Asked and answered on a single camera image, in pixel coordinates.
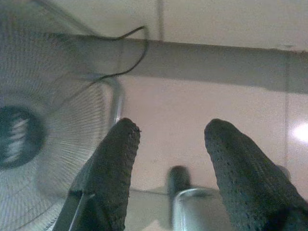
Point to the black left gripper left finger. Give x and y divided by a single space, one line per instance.
113 173

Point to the silver metal tube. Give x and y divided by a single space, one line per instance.
190 211

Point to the grey skirting board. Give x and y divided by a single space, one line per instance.
216 62

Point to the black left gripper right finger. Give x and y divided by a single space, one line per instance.
247 183

